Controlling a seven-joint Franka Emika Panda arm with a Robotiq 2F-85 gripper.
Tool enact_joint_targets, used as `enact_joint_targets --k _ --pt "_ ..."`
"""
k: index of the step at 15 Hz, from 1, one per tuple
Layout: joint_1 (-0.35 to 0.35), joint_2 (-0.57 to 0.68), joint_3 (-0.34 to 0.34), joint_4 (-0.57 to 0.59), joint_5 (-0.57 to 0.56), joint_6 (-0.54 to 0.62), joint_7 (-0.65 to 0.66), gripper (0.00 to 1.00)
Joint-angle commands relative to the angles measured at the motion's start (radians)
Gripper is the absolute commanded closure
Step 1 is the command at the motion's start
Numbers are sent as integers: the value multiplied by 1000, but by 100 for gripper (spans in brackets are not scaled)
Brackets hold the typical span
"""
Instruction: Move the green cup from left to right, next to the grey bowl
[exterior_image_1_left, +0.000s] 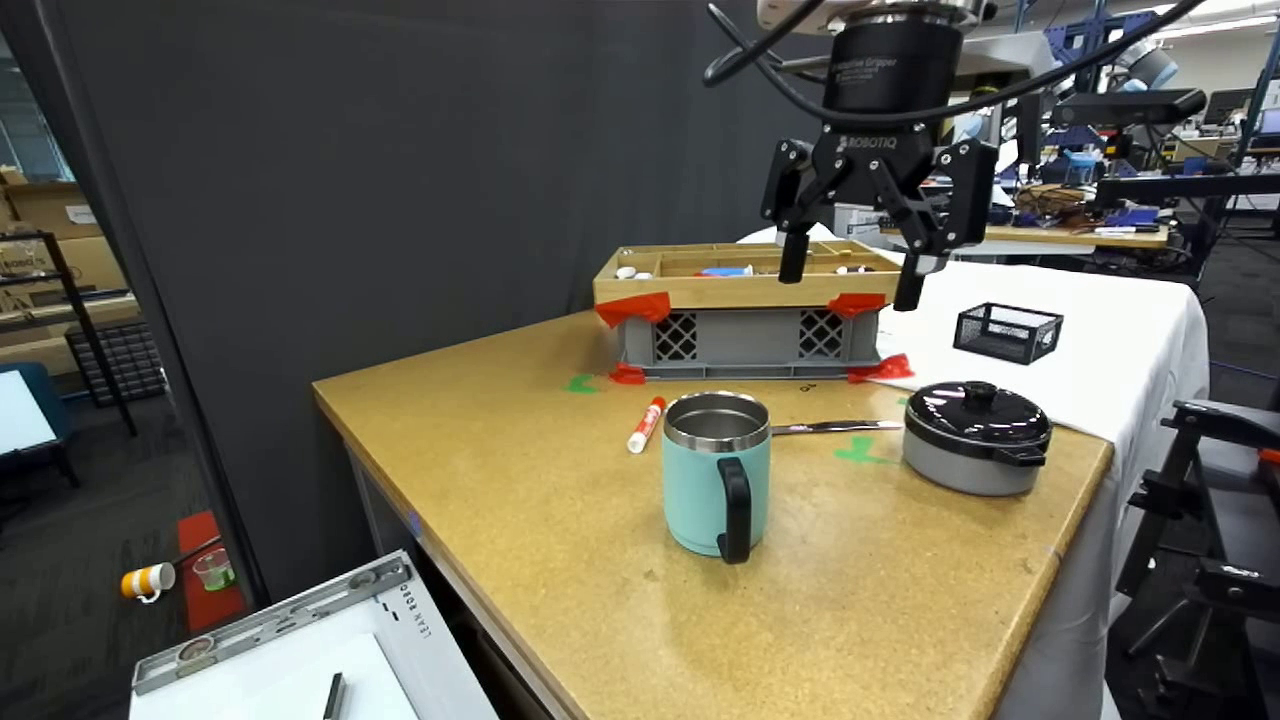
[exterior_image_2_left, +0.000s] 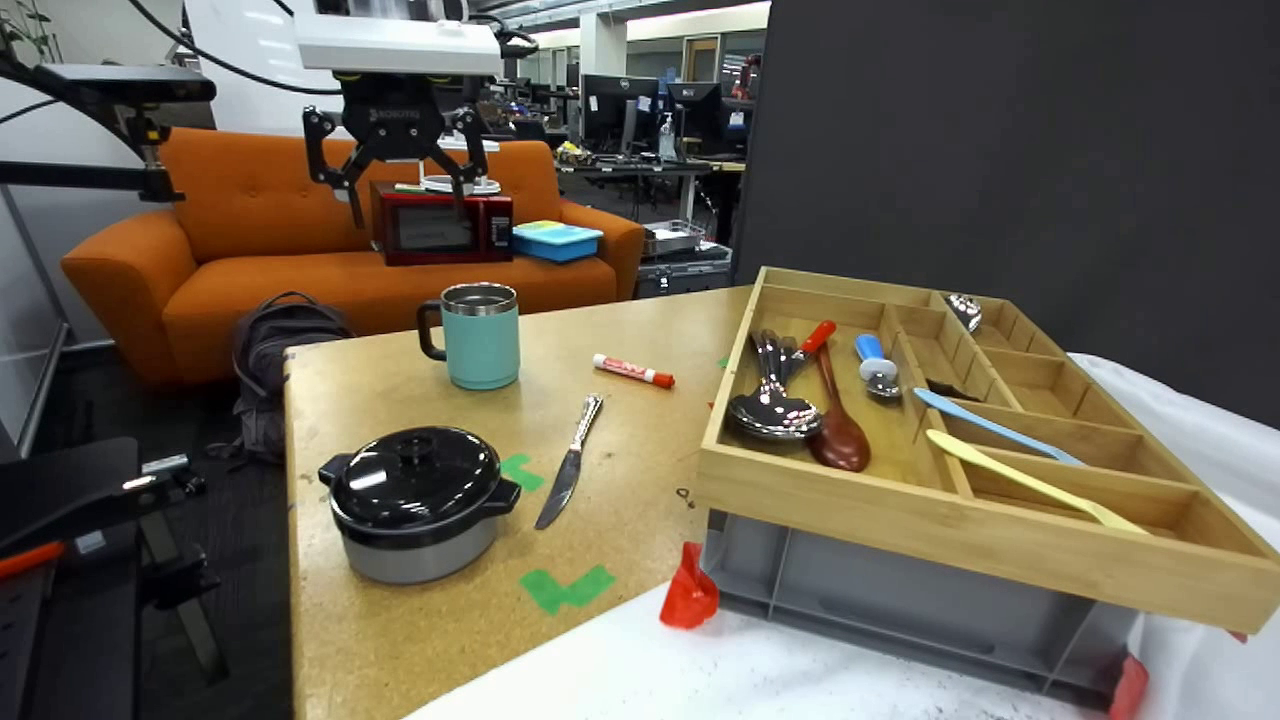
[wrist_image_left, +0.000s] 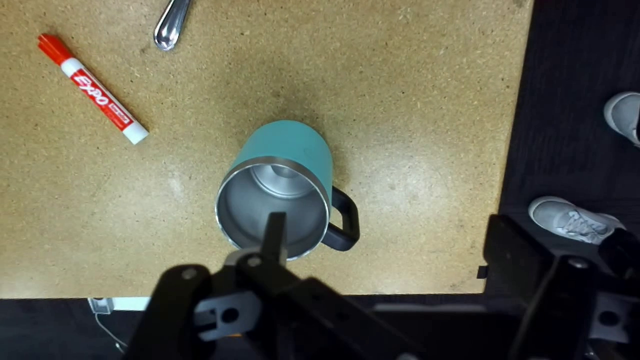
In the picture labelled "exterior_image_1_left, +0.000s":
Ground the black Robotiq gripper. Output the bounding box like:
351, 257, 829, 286
757, 16, 998, 315

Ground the teal metal mug black handle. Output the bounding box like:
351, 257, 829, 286
660, 389, 777, 568

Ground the wooden cutlery tray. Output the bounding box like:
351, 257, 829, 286
588, 241, 909, 315

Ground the grey plastic crate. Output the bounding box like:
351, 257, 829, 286
611, 299, 885, 381

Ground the small green tape mark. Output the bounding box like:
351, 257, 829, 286
836, 433, 889, 474

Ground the cluttered lab workbench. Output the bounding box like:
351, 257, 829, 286
984, 0, 1280, 265

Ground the grey pot with black lid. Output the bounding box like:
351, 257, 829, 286
901, 378, 1056, 500

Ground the white table cloth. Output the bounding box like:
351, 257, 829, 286
735, 225, 1217, 720

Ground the red Expo marker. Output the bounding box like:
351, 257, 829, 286
623, 393, 671, 459

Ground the black backdrop panel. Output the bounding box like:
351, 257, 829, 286
32, 0, 855, 603

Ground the black tripod stand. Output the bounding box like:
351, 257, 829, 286
1104, 393, 1280, 720

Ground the small whiteboard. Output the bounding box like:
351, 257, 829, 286
129, 550, 503, 720

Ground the black metal shelf rack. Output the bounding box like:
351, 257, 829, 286
0, 225, 145, 442

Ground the black wire basket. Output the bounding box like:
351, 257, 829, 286
951, 299, 1069, 369

